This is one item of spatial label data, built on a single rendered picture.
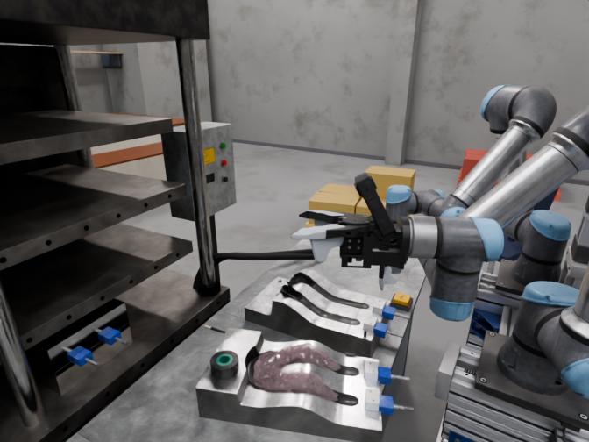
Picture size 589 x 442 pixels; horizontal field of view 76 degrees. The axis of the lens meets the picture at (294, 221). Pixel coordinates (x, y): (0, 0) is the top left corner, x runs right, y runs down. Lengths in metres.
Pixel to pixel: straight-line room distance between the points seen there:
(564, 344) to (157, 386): 1.08
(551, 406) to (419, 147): 6.76
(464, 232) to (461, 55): 6.74
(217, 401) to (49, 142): 0.84
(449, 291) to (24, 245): 1.04
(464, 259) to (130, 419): 0.99
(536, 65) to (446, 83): 1.31
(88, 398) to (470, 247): 1.16
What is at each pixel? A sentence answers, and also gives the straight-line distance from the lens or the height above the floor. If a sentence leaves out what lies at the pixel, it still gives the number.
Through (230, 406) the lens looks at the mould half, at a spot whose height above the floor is 0.86.
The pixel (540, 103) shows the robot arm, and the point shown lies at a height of 1.62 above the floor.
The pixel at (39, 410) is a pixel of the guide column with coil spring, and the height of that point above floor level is 0.82.
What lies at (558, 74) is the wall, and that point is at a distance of 7.27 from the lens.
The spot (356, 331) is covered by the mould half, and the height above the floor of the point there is 0.89.
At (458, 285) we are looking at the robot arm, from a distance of 0.72.
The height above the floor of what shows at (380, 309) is 0.91.
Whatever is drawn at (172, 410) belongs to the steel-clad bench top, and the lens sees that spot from 1.26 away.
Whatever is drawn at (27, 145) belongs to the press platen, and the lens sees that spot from 1.21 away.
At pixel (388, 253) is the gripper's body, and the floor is 1.41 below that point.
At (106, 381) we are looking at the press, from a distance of 1.44.
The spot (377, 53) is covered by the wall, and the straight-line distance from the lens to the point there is 7.74.
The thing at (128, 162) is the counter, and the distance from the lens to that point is 4.95.
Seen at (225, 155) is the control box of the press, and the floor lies 1.33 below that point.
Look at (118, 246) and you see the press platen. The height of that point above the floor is 1.04.
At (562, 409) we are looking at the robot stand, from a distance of 1.06.
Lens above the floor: 1.71
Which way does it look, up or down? 22 degrees down
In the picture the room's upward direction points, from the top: straight up
